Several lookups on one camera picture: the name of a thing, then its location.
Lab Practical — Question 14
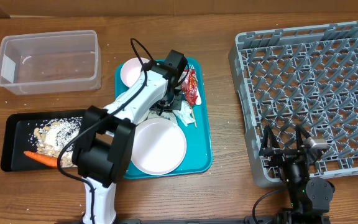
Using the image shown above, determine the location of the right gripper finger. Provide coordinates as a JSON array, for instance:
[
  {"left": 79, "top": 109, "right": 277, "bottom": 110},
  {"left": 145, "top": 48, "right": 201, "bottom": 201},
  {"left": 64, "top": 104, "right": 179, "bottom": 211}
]
[
  {"left": 260, "top": 124, "right": 280, "bottom": 151},
  {"left": 295, "top": 124, "right": 311, "bottom": 149}
]

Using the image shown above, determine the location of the white napkin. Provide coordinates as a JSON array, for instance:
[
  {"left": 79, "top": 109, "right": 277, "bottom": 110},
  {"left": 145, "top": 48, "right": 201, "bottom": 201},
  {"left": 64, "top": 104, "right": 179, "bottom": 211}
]
[{"left": 145, "top": 101, "right": 194, "bottom": 126}]

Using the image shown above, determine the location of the pink bowl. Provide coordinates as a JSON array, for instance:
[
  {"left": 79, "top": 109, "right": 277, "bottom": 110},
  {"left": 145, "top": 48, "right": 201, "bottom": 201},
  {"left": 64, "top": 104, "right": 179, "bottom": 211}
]
[{"left": 120, "top": 58, "right": 142, "bottom": 88}]

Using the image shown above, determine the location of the orange carrot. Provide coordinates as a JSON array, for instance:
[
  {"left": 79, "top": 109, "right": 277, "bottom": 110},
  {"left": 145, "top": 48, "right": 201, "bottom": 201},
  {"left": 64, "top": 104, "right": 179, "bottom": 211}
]
[{"left": 24, "top": 151, "right": 58, "bottom": 169}]

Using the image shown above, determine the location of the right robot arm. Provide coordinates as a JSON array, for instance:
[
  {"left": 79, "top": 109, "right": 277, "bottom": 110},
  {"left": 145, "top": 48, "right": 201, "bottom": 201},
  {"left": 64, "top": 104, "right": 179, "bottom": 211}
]
[{"left": 252, "top": 124, "right": 335, "bottom": 224}]

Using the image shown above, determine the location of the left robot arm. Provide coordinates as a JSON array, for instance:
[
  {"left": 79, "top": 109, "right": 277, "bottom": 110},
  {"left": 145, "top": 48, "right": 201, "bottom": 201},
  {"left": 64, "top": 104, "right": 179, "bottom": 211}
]
[{"left": 68, "top": 61, "right": 189, "bottom": 223}]

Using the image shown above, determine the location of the grey dishwasher rack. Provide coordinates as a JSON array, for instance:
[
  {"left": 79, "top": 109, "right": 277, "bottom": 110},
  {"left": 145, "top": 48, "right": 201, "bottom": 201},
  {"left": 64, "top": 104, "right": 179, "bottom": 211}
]
[{"left": 228, "top": 21, "right": 358, "bottom": 187}]

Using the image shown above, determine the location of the wooden skewer stick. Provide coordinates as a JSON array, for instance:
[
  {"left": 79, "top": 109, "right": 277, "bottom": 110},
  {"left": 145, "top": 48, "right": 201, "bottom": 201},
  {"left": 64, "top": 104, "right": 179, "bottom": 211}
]
[{"left": 191, "top": 106, "right": 198, "bottom": 128}]

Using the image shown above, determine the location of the red snack wrapper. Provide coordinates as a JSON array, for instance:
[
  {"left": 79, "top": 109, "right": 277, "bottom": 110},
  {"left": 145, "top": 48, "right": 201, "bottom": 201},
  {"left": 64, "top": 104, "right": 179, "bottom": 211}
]
[{"left": 181, "top": 68, "right": 198, "bottom": 106}]

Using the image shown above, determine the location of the white plastic fork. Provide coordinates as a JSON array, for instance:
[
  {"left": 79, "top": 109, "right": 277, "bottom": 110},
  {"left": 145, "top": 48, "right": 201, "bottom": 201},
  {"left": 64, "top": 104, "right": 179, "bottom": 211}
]
[{"left": 190, "top": 64, "right": 202, "bottom": 105}]

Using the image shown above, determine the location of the white round plate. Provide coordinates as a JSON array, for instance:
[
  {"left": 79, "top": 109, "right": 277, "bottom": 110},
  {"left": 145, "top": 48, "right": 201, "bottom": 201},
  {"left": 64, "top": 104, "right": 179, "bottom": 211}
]
[{"left": 131, "top": 118, "right": 187, "bottom": 175}]

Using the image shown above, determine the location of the teal serving tray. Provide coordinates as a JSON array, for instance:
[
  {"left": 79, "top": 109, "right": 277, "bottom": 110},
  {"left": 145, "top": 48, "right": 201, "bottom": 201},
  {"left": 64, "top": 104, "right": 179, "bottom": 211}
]
[{"left": 114, "top": 57, "right": 213, "bottom": 180}]

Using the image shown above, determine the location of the clear plastic bin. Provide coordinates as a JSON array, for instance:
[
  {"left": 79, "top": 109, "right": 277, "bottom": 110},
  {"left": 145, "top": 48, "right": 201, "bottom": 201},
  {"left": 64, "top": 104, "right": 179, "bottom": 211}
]
[{"left": 0, "top": 30, "right": 102, "bottom": 95}]

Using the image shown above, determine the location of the rice and peanuts pile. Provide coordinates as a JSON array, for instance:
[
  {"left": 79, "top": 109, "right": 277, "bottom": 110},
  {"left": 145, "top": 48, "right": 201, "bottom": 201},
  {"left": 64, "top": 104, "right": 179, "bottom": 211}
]
[{"left": 25, "top": 117, "right": 82, "bottom": 158}]

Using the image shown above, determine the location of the black plastic tray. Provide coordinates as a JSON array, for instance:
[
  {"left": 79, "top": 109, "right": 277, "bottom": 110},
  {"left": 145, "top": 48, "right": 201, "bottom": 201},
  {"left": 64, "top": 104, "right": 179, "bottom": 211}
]
[{"left": 0, "top": 110, "right": 85, "bottom": 172}]

